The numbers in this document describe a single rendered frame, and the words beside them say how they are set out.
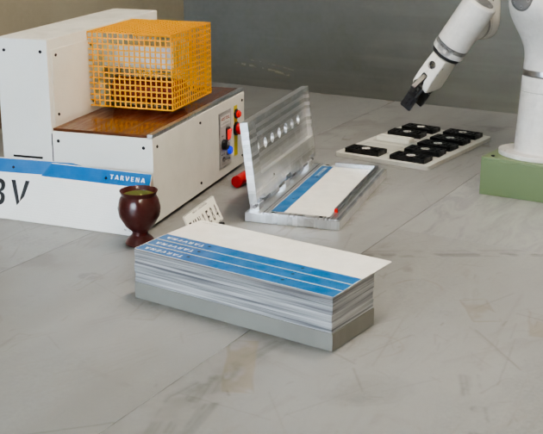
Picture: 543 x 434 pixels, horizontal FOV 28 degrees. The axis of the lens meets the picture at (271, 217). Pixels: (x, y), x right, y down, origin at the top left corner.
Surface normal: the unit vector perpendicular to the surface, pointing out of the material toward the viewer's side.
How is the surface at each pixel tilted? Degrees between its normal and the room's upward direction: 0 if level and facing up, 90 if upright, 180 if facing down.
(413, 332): 0
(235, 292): 90
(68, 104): 90
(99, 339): 0
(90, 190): 69
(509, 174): 90
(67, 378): 0
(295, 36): 90
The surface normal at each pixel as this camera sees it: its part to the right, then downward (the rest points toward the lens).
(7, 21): 0.87, 0.14
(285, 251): 0.00, -0.95
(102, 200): -0.36, -0.08
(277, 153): 0.94, -0.02
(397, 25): -0.49, 0.26
